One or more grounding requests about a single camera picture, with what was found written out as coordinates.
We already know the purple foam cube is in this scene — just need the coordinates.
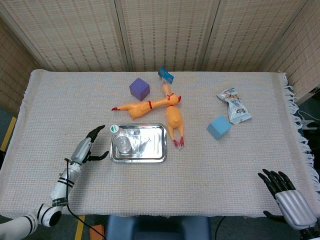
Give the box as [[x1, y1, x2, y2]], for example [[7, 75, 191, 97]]
[[128, 77, 151, 102]]

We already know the light blue foam cube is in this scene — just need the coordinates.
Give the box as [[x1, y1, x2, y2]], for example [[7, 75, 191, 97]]
[[206, 114, 233, 141]]

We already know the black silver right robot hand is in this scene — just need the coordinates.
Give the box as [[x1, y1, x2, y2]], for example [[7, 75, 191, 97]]
[[257, 168, 318, 231]]

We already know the clear plastic bottle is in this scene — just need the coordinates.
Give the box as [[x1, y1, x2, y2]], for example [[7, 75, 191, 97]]
[[109, 124, 133, 154]]

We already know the packaged yellow rubber chicken toy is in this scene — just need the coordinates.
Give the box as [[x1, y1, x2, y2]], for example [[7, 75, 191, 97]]
[[157, 66, 187, 151]]

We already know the rectangular stainless steel tray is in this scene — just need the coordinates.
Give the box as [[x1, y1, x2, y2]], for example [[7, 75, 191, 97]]
[[109, 123, 168, 164]]

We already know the woven folding screen panel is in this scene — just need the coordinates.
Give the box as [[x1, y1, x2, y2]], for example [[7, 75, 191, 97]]
[[114, 0, 221, 73], [0, 0, 127, 73], [262, 0, 320, 101], [202, 0, 311, 73], [0, 17, 43, 118]]

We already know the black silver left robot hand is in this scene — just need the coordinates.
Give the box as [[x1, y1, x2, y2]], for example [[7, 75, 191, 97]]
[[70, 124, 110, 166]]

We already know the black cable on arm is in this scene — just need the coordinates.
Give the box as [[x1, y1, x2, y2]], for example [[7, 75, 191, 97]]
[[64, 157, 107, 240]]

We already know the pale woven tablecloth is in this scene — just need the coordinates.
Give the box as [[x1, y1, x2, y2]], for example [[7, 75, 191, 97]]
[[0, 69, 320, 218]]

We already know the blue padded chair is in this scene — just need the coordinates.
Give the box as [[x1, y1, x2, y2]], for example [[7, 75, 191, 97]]
[[106, 215, 212, 240]]

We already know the thin black floor cable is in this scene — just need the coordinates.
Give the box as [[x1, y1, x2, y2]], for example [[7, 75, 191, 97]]
[[215, 216, 226, 240]]

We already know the silver snack packet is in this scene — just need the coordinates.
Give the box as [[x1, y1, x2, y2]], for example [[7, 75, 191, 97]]
[[216, 87, 253, 125]]

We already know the orange foam block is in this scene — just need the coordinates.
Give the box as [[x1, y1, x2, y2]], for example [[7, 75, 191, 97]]
[[89, 224, 105, 240]]

